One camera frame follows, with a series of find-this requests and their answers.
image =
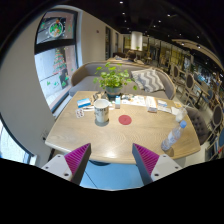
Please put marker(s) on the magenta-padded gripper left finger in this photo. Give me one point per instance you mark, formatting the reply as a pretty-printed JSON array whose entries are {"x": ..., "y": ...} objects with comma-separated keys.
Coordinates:
[{"x": 77, "y": 160}]

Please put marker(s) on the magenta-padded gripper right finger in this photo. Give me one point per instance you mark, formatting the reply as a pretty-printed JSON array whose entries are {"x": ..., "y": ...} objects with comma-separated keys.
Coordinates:
[{"x": 146, "y": 160}]

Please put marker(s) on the clear water bottle blue cap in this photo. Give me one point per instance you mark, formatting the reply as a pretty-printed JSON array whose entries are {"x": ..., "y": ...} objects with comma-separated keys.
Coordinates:
[{"x": 171, "y": 136}]

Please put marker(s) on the flat round red coaster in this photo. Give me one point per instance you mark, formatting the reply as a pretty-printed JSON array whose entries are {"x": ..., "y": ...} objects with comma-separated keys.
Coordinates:
[{"x": 125, "y": 120}]

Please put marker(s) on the blister pack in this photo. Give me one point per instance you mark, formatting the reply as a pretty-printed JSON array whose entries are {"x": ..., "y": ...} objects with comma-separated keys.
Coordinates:
[{"x": 80, "y": 113}]

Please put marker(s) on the white green tube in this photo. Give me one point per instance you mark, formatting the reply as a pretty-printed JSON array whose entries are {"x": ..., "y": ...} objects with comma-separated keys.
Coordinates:
[{"x": 88, "y": 108}]

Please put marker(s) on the white mug black lettering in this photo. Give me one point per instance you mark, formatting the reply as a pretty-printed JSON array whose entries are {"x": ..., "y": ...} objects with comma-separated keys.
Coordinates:
[{"x": 101, "y": 111}]

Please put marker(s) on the white orange carton box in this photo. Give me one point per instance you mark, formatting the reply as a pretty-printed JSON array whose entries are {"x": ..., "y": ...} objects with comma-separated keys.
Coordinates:
[{"x": 152, "y": 104}]

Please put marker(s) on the clear plastic cup with straw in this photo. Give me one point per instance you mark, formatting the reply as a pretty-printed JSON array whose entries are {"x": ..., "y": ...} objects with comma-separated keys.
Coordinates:
[{"x": 180, "y": 114}]

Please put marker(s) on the white blue small packet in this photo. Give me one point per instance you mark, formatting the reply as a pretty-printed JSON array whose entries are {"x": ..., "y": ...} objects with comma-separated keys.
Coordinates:
[{"x": 162, "y": 103}]

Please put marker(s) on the printed paper menu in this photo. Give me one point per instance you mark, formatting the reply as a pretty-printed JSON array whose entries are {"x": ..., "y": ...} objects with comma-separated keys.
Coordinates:
[{"x": 135, "y": 100}]

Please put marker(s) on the small yellow packet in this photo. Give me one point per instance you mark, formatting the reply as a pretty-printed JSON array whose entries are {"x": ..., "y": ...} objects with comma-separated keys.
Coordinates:
[{"x": 178, "y": 105}]

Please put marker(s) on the grey tufted chair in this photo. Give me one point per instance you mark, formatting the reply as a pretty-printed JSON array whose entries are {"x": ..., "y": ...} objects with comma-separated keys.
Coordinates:
[{"x": 198, "y": 123}]

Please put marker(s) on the small light blue box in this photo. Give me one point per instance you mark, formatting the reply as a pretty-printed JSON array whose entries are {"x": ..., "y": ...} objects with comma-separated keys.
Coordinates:
[{"x": 117, "y": 102}]

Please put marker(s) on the grey white chevron cushion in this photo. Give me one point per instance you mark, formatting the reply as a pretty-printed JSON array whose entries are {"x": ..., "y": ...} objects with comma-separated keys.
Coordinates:
[{"x": 149, "y": 80}]

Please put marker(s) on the grey curved sofa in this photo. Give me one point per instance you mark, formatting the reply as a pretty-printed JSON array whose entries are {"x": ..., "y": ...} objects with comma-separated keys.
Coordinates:
[{"x": 85, "y": 80}]

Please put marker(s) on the green potted plant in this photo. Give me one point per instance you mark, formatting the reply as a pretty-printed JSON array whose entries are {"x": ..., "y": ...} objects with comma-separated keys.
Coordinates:
[{"x": 113, "y": 78}]

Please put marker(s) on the group of dining chairs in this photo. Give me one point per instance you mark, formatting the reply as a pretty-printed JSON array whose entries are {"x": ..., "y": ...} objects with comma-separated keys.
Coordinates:
[{"x": 190, "y": 81}]

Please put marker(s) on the window with holiday stickers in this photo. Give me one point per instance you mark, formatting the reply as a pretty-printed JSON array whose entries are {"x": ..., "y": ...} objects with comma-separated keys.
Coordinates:
[{"x": 55, "y": 66}]

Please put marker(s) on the group of ceiling lights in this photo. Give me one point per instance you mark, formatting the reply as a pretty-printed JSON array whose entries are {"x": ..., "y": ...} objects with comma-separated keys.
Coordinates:
[{"x": 121, "y": 2}]

